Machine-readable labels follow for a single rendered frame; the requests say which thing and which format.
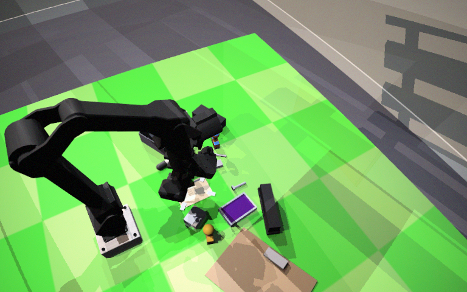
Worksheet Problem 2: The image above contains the brown stamp with blue top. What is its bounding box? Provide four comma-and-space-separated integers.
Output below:
211, 134, 220, 149

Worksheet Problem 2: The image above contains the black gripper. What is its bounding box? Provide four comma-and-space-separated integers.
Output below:
158, 138, 204, 203

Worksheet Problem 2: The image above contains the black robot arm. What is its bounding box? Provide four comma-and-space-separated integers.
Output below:
4, 98, 223, 243

